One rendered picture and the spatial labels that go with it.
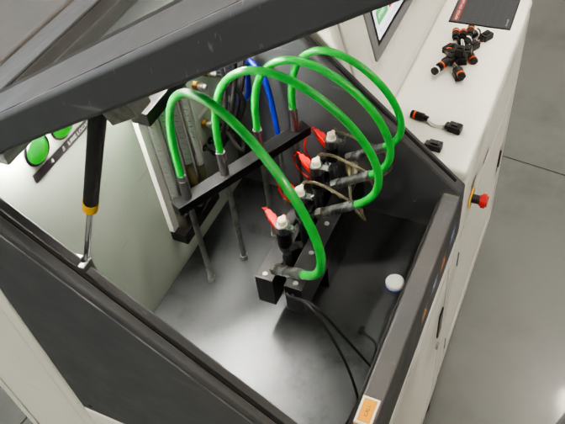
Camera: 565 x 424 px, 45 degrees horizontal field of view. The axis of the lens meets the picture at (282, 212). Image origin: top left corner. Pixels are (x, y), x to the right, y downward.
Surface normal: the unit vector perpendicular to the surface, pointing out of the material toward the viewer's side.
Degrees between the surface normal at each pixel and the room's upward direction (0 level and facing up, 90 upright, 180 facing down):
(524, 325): 0
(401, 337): 0
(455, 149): 0
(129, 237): 90
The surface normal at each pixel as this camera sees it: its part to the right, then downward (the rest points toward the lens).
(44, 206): 0.91, 0.25
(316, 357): -0.10, -0.66
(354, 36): 0.86, 0.08
